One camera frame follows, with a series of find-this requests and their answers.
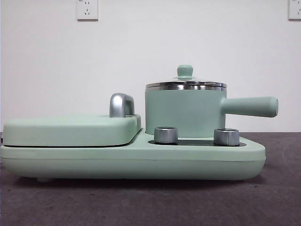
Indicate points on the glass lid with green knob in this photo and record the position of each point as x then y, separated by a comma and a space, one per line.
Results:
185, 71

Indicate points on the mint green hinged grill cover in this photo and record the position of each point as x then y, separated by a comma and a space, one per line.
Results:
58, 131

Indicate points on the silver control knob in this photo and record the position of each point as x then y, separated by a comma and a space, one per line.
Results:
165, 135
226, 136

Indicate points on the black control panel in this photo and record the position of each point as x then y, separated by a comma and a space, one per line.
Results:
195, 142

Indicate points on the mint green breakfast machine base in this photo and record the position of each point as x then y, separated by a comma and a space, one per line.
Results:
70, 162

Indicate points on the white wall socket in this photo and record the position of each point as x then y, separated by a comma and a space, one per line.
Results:
87, 10
295, 9

